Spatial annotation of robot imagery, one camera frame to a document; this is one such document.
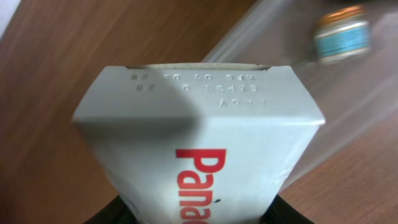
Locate white Panadol box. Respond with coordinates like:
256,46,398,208
72,64,325,223

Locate small gold-lid jar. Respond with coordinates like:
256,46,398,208
314,5,370,64

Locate clear plastic container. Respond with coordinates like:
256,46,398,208
205,1,397,186

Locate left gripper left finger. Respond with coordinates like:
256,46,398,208
83,195,137,224

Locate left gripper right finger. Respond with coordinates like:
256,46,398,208
262,195,314,224

